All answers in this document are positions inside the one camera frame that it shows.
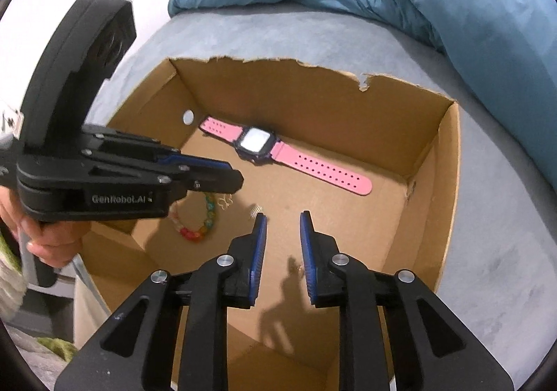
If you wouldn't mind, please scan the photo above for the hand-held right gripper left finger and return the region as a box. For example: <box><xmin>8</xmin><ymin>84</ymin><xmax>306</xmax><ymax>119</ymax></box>
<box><xmin>54</xmin><ymin>213</ymin><xmax>268</xmax><ymax>391</ymax></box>

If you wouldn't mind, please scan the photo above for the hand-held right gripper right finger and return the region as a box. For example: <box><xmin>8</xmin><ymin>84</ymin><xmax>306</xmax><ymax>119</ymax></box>
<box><xmin>299</xmin><ymin>210</ymin><xmax>510</xmax><ymax>391</ymax></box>

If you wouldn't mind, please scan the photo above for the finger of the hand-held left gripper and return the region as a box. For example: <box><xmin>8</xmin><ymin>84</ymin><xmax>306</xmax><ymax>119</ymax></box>
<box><xmin>83</xmin><ymin>152</ymin><xmax>244</xmax><ymax>201</ymax></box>
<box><xmin>80</xmin><ymin>123</ymin><xmax>231</xmax><ymax>176</ymax></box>

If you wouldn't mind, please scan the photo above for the pink strap smartwatch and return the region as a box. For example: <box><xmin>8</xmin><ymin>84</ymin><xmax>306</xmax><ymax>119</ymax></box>
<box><xmin>199</xmin><ymin>116</ymin><xmax>372</xmax><ymax>197</ymax></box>

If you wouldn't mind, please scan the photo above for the multicolour bead bracelet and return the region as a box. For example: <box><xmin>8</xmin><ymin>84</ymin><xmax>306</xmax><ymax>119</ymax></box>
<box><xmin>172</xmin><ymin>193</ymin><xmax>218</xmax><ymax>246</ymax></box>

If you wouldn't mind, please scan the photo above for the brown cardboard box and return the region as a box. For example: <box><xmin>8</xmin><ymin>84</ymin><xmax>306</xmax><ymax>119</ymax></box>
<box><xmin>80</xmin><ymin>56</ymin><xmax>462</xmax><ymax>391</ymax></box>

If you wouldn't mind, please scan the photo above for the person's left hand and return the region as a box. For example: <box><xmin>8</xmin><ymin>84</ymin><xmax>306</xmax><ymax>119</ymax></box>
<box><xmin>0</xmin><ymin>189</ymin><xmax>82</xmax><ymax>268</ymax></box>

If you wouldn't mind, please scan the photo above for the grey bed blanket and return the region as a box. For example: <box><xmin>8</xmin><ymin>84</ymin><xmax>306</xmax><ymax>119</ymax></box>
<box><xmin>85</xmin><ymin>10</ymin><xmax>557</xmax><ymax>391</ymax></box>

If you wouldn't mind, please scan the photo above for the blue duvet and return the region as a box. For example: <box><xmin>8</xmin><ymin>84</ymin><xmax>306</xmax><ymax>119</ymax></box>
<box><xmin>167</xmin><ymin>0</ymin><xmax>557</xmax><ymax>176</ymax></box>

